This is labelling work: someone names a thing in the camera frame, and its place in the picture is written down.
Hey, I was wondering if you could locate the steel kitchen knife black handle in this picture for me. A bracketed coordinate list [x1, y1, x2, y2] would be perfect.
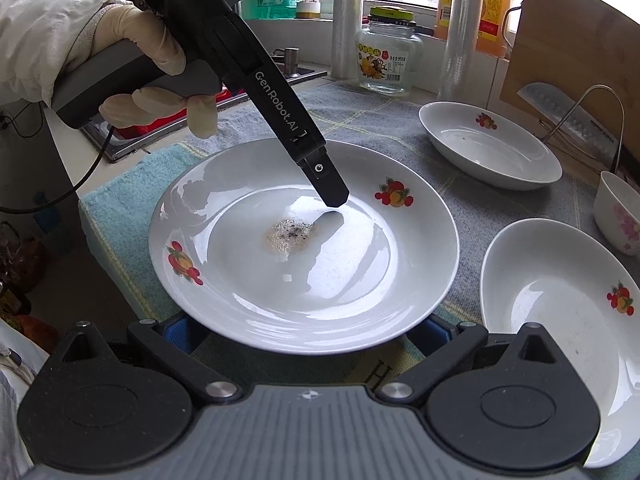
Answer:
[518, 82, 625, 166]

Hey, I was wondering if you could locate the orange cooking wine jug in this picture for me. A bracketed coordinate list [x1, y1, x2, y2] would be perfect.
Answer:
[434, 0, 513, 58]

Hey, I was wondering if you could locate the large white fruit-print plate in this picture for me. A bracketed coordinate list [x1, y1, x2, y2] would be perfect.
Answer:
[149, 139, 460, 356]

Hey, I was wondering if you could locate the small white floral bowl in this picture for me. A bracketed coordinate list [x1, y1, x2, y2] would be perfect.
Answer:
[593, 171, 640, 256]

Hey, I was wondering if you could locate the white sleeved left forearm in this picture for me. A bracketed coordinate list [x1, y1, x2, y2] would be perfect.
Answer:
[1, 0, 126, 104]

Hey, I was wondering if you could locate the steel wire rack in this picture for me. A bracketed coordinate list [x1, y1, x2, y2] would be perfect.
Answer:
[542, 84, 626, 174]

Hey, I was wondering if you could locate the steel cup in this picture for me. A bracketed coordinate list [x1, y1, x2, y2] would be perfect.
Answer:
[271, 47, 299, 77]

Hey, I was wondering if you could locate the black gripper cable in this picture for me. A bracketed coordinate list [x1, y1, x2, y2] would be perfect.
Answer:
[0, 104, 116, 216]

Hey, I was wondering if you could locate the blue grey table mat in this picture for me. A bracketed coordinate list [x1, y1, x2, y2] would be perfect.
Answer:
[80, 84, 598, 386]

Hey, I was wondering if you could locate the glass jar green lid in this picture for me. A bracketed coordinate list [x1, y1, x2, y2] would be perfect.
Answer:
[356, 6, 423, 96]

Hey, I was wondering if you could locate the white deep plate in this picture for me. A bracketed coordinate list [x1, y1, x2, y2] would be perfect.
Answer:
[419, 101, 563, 191]
[480, 218, 639, 469]

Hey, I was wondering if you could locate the gloved left hand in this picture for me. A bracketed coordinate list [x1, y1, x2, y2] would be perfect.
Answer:
[91, 3, 220, 140]

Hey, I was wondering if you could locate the small potted plant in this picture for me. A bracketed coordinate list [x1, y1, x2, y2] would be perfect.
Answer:
[295, 0, 321, 18]

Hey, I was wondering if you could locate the bamboo cutting board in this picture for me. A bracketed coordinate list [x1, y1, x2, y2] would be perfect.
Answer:
[500, 0, 639, 157]

